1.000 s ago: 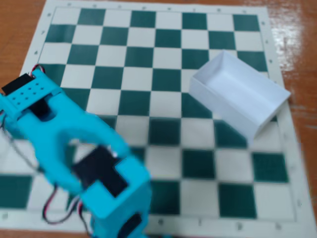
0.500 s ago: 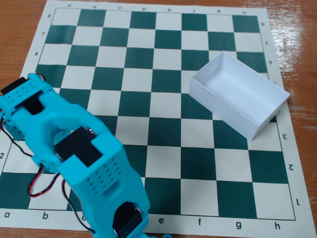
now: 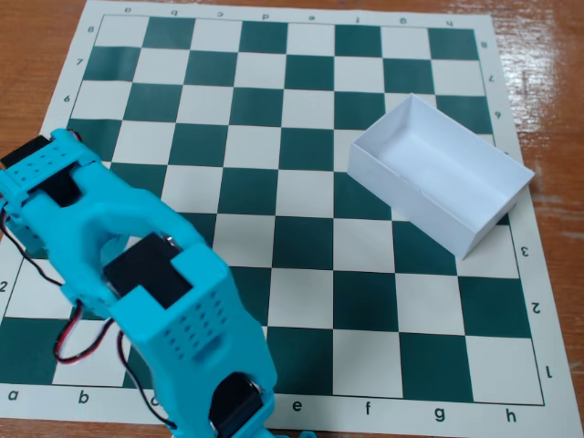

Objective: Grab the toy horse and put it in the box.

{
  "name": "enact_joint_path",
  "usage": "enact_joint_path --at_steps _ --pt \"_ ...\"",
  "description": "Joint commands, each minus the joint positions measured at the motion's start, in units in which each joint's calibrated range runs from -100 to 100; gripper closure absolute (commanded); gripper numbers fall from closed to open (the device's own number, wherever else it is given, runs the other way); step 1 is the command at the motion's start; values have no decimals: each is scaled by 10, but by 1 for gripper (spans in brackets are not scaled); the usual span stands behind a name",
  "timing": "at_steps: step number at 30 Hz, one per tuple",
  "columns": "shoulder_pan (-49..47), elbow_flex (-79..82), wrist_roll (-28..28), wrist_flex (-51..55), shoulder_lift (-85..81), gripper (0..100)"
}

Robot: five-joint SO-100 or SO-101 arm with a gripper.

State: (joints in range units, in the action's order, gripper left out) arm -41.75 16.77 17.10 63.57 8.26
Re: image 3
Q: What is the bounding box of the cyan perforated gripper body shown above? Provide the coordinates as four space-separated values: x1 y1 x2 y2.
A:
0 129 100 216

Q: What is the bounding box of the green and cream chessboard mat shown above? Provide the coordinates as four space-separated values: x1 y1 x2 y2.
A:
0 0 561 433

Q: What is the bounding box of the red white black cable bundle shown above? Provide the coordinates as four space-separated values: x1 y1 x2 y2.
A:
53 300 180 431

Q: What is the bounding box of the red white black looped cable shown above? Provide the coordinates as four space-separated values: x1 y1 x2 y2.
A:
0 217 66 287

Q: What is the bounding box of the white open cardboard box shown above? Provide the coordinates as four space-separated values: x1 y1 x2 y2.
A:
347 92 536 261

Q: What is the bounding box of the cyan gripper finger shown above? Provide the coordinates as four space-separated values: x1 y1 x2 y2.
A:
3 209 49 257

